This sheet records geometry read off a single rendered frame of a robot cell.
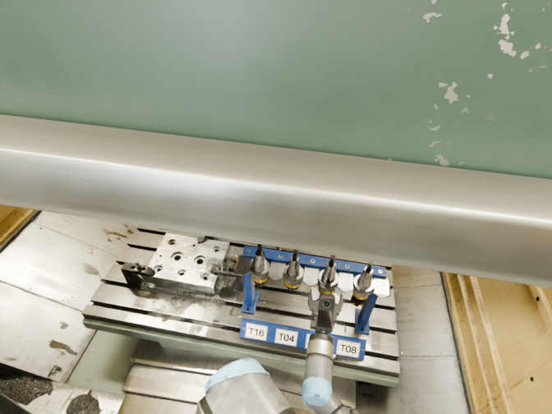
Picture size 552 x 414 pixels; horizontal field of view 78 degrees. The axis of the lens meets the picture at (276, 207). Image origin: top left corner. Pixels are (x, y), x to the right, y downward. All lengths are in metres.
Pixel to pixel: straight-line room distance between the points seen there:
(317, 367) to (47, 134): 0.90
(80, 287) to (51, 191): 1.74
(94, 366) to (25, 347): 0.28
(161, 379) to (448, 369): 1.08
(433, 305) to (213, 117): 1.55
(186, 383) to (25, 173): 1.35
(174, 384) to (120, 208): 1.36
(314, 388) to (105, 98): 0.89
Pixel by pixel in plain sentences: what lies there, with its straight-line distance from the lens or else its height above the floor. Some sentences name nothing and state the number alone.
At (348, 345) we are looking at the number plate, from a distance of 1.32.
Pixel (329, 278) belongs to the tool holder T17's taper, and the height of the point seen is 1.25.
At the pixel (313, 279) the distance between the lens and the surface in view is 1.11.
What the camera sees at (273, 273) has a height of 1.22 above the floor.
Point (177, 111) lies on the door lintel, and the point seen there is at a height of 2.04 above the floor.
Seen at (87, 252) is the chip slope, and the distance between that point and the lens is 2.01.
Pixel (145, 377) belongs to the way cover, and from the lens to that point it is 1.57.
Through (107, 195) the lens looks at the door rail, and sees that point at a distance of 0.17.
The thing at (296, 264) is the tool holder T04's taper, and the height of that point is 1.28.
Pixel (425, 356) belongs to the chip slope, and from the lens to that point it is 1.55.
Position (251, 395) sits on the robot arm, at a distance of 0.71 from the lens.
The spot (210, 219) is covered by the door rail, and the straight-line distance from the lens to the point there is 0.15.
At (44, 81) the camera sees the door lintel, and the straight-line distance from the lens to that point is 0.19.
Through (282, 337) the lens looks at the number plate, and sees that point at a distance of 1.31.
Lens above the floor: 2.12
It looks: 43 degrees down
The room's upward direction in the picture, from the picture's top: 2 degrees clockwise
